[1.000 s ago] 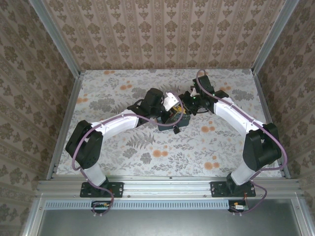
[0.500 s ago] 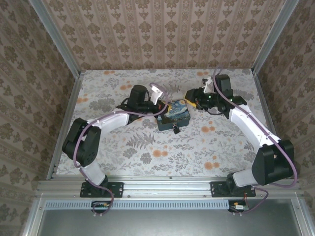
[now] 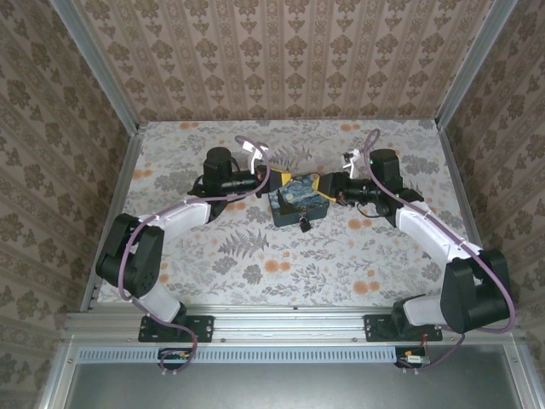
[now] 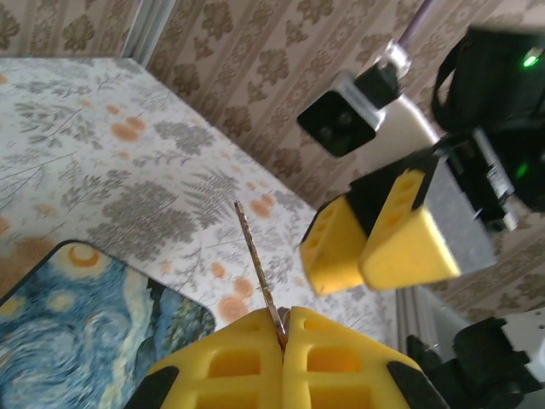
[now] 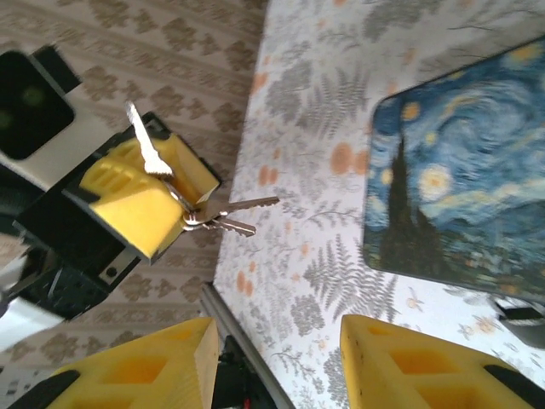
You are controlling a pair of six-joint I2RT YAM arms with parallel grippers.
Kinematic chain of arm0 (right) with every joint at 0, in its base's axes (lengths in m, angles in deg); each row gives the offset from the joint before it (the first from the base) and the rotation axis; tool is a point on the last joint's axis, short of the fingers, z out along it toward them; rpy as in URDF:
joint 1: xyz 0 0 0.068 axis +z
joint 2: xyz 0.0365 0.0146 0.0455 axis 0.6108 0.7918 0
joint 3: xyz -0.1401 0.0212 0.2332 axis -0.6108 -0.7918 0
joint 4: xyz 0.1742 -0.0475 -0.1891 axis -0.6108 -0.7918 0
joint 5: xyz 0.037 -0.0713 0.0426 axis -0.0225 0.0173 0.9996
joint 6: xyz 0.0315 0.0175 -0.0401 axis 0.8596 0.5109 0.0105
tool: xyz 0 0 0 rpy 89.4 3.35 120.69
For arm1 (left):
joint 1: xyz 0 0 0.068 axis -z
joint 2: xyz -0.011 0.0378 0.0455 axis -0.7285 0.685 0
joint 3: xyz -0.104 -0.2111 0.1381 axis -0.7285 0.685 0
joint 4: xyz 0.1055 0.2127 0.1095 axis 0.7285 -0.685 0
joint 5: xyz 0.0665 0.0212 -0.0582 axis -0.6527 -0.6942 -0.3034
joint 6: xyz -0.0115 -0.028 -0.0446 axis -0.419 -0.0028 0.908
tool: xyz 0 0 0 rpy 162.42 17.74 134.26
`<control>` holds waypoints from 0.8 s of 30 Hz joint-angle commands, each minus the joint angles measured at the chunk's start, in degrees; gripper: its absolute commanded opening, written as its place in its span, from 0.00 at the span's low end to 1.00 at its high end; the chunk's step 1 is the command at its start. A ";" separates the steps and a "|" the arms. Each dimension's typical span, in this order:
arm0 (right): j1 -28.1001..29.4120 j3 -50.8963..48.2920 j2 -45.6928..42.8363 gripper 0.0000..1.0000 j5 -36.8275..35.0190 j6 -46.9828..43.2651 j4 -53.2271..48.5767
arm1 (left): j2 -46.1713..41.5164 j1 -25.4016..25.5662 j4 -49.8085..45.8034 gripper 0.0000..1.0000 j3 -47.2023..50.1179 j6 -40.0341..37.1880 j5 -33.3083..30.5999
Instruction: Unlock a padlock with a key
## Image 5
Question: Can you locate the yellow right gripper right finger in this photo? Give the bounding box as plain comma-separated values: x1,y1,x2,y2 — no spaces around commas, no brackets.
339,314,545,409

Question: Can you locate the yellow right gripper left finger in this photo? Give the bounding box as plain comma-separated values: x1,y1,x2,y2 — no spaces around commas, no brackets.
6,316,221,409

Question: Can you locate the silver key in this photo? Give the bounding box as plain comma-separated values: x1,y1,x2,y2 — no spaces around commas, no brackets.
199,196,281,216
208,216,258,237
125,101,175,178

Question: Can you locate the silver key ring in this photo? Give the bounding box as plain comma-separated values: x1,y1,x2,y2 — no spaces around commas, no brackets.
168,181,212,233

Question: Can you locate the starry night print tin box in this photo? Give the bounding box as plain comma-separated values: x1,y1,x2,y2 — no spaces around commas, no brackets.
361,36,545,306

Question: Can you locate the floral patterned table cover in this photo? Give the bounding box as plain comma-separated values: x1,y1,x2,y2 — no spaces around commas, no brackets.
212,0,545,409

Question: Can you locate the aluminium frame rail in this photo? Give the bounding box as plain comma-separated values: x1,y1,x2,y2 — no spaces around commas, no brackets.
199,283,295,409

